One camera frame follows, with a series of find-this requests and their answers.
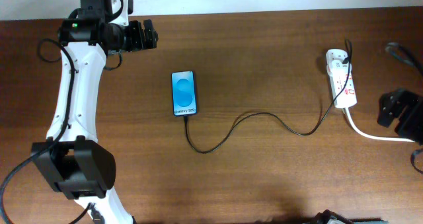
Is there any black USB charging cable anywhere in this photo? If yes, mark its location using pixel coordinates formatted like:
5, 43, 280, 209
183, 38, 353, 155

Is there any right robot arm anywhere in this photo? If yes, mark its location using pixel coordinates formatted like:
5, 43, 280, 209
310, 89, 422, 224

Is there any blue screen Galaxy smartphone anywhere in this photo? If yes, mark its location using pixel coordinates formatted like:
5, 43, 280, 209
171, 71, 198, 116

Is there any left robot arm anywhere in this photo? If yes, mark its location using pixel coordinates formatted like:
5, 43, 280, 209
31, 0, 158, 223

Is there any white power strip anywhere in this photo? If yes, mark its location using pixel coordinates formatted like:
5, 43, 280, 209
326, 49, 357, 109

